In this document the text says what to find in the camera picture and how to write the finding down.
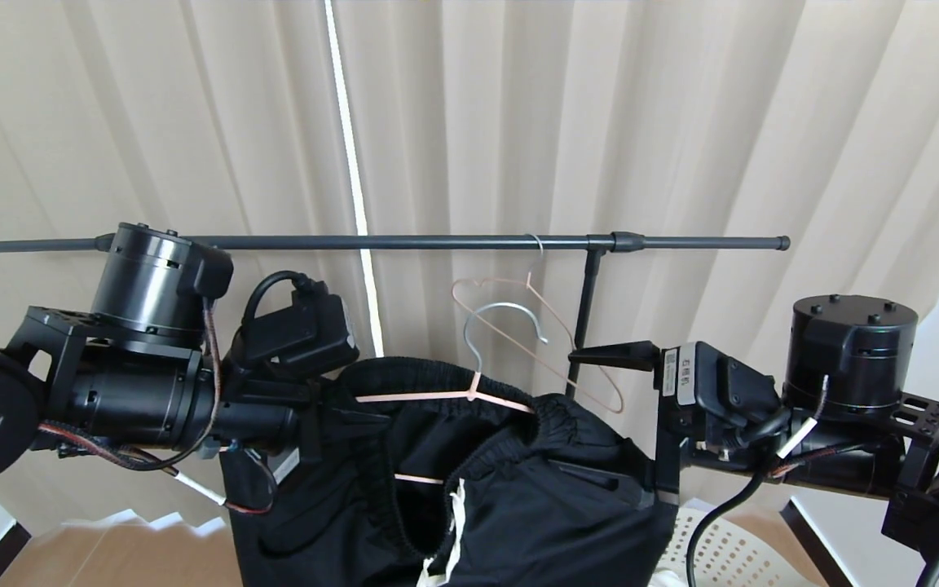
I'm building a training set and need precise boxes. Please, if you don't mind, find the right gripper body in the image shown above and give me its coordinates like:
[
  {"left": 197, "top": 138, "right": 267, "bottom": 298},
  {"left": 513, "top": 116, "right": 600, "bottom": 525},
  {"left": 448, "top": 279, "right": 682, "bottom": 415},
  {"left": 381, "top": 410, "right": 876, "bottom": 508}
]
[{"left": 654, "top": 342, "right": 909, "bottom": 508}]

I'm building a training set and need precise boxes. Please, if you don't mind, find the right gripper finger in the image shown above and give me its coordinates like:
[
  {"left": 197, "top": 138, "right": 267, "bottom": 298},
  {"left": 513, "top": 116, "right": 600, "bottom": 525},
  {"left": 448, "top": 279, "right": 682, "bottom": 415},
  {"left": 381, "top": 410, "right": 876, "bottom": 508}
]
[
  {"left": 547, "top": 457, "right": 656, "bottom": 510},
  {"left": 567, "top": 340, "right": 659, "bottom": 373}
]

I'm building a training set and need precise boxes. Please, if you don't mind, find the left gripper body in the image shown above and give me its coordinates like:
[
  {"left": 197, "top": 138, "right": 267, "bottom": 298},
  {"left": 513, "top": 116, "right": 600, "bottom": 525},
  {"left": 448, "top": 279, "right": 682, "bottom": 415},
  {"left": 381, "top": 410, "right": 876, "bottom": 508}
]
[{"left": 70, "top": 346, "right": 328, "bottom": 490}]

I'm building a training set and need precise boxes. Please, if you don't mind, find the black garment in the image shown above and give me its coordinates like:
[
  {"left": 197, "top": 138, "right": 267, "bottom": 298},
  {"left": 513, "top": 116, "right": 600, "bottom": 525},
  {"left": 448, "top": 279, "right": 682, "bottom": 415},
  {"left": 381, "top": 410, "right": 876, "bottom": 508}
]
[{"left": 221, "top": 356, "right": 680, "bottom": 587}]

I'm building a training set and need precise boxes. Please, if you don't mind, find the pink clothes hanger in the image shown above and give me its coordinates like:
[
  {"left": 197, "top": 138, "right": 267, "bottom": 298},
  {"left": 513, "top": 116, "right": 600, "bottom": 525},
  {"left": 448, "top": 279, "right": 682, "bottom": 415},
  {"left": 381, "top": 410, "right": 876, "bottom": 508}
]
[
  {"left": 451, "top": 235, "right": 625, "bottom": 414},
  {"left": 355, "top": 302, "right": 550, "bottom": 488}
]

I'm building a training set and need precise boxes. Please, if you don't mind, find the white laundry basket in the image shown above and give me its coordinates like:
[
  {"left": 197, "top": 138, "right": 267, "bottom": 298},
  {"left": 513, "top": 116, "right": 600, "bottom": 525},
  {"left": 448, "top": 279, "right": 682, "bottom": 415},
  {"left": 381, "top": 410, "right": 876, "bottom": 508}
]
[{"left": 649, "top": 505, "right": 827, "bottom": 587}]

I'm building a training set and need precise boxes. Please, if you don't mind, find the black clothes rack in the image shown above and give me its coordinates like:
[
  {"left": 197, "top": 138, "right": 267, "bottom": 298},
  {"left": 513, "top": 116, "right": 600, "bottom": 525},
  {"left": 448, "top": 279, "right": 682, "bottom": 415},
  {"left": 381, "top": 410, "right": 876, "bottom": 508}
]
[{"left": 0, "top": 232, "right": 791, "bottom": 400}]

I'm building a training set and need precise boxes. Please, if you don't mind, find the beige curtain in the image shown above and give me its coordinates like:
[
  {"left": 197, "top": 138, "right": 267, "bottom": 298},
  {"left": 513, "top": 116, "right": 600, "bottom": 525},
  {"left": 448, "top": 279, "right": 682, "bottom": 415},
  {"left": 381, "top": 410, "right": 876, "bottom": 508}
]
[{"left": 0, "top": 0, "right": 939, "bottom": 539}]

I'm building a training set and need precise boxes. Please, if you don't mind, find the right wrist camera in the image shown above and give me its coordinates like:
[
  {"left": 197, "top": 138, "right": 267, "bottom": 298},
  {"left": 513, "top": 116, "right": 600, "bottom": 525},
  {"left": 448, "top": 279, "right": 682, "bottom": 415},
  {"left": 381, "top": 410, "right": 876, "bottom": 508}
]
[{"left": 691, "top": 341, "right": 792, "bottom": 448}]

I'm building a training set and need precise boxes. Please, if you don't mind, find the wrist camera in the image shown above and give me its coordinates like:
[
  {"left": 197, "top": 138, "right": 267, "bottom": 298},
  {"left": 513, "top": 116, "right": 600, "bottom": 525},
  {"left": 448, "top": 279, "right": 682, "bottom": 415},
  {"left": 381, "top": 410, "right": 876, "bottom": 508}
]
[
  {"left": 229, "top": 280, "right": 361, "bottom": 380},
  {"left": 691, "top": 341, "right": 792, "bottom": 448}
]

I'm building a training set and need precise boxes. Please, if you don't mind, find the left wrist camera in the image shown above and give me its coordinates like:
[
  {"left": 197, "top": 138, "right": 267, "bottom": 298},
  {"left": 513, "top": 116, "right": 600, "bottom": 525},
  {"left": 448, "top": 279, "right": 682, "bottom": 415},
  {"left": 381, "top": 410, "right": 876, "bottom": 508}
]
[{"left": 229, "top": 280, "right": 361, "bottom": 380}]

